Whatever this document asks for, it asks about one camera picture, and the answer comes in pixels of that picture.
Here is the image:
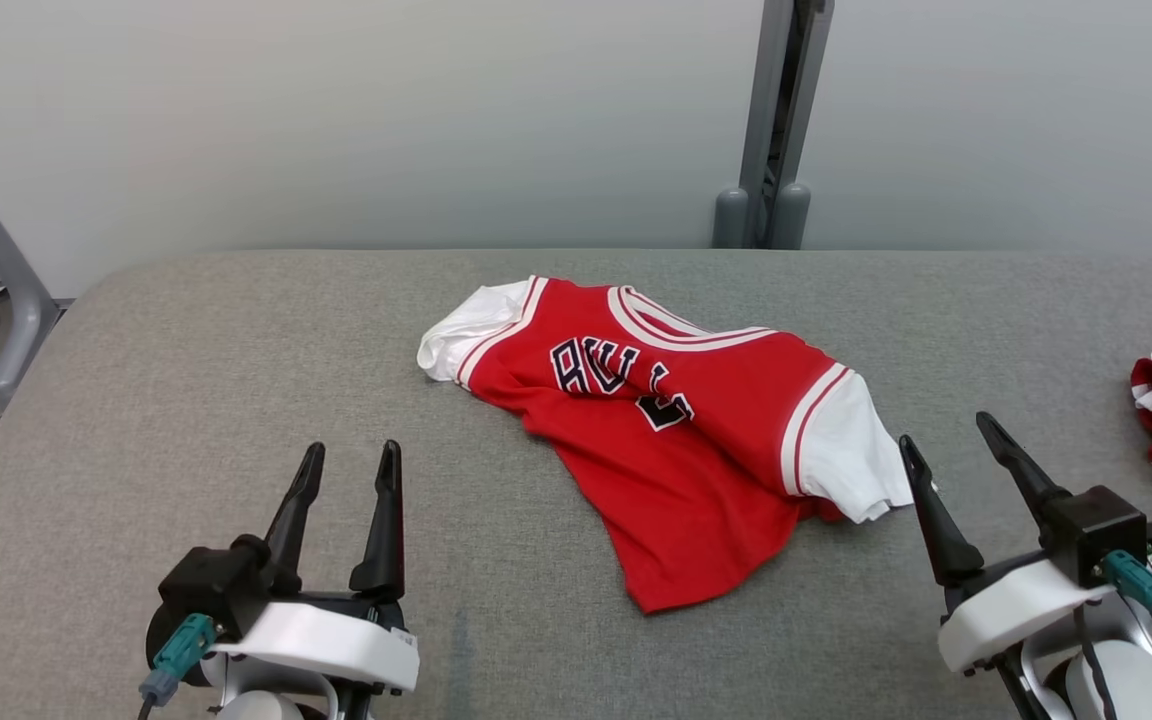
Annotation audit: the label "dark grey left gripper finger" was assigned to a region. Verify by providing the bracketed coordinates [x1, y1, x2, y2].
[348, 439, 407, 604]
[263, 441, 327, 597]

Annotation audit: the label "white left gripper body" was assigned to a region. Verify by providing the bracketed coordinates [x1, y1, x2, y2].
[204, 595, 421, 720]

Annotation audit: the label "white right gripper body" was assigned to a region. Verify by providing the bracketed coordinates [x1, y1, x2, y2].
[937, 557, 1113, 674]

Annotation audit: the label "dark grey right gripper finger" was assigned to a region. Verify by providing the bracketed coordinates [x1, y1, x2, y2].
[975, 410, 1073, 527]
[897, 433, 986, 590]

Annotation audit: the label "red Bulls jersey white sleeves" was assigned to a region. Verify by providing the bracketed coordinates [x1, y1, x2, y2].
[417, 275, 916, 615]

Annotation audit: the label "teal right camera connector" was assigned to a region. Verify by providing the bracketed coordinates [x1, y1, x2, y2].
[1100, 549, 1152, 632]

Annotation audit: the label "teal camera connector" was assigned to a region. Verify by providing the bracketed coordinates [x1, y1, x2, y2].
[138, 612, 220, 707]
[1100, 549, 1152, 632]

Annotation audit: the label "teal left camera connector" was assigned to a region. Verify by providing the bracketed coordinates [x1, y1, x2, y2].
[138, 612, 220, 707]

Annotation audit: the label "grey metal wall post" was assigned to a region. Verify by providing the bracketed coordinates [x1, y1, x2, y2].
[711, 0, 836, 251]

